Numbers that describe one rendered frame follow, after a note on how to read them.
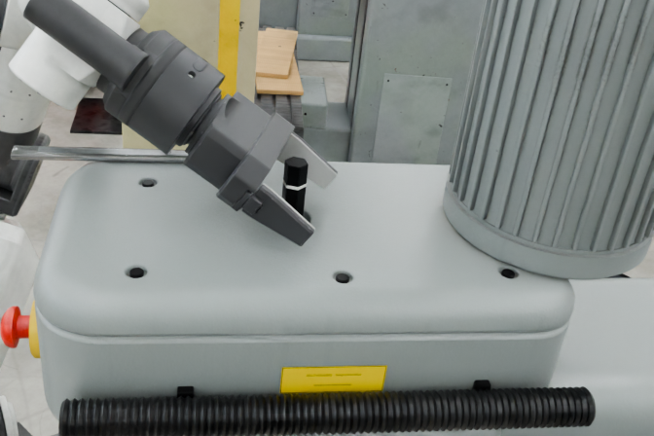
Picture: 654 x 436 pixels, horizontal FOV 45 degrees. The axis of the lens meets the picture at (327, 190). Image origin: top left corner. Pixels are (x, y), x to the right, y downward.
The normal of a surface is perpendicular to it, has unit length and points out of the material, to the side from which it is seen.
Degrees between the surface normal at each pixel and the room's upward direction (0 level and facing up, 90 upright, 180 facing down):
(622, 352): 0
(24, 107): 112
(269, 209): 90
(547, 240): 90
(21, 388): 0
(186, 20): 90
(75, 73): 66
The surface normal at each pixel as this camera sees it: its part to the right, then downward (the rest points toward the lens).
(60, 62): 0.11, 0.11
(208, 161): -0.19, 0.48
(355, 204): 0.10, -0.86
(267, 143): 0.58, -0.65
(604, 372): 0.13, -0.72
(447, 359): 0.13, 0.51
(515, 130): -0.72, 0.29
